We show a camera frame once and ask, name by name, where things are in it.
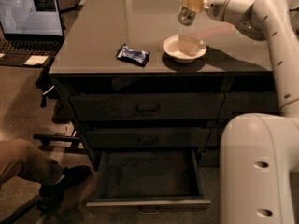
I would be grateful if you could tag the middle left drawer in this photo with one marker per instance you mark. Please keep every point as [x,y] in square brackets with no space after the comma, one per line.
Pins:
[147,137]

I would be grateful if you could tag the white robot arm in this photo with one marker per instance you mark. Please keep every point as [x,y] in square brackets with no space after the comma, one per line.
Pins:
[259,146]

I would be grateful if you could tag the top left drawer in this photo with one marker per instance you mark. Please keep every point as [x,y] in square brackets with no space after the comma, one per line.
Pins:
[146,106]

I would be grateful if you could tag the bottom right drawer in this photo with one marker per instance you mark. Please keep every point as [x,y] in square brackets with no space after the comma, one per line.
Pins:
[208,158]

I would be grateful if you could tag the open laptop computer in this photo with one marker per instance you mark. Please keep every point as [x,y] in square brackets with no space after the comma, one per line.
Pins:
[29,27]

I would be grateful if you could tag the white paper bowl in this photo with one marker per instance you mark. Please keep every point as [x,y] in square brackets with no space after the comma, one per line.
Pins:
[184,49]

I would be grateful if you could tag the person's leg khaki trousers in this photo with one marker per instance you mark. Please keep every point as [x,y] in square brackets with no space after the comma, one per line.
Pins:
[21,158]

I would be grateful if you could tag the middle right drawer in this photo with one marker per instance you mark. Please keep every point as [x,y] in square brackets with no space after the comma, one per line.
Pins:
[215,136]

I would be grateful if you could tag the blue snack wrapper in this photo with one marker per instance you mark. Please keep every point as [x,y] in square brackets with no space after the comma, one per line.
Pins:
[137,57]

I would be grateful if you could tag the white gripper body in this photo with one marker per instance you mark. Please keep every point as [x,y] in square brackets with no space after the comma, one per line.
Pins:
[219,3]

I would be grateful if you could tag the white sticky note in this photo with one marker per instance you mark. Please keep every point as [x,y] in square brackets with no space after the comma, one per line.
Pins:
[36,60]

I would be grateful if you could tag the top right drawer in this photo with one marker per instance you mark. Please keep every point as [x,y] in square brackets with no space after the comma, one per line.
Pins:
[236,103]

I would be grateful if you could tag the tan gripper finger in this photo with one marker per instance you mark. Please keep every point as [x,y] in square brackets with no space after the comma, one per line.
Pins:
[196,6]

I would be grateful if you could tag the open bottom left drawer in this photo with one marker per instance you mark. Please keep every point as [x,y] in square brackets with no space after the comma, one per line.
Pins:
[150,181]

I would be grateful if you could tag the black shoe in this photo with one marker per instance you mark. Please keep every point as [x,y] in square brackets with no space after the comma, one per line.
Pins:
[71,177]

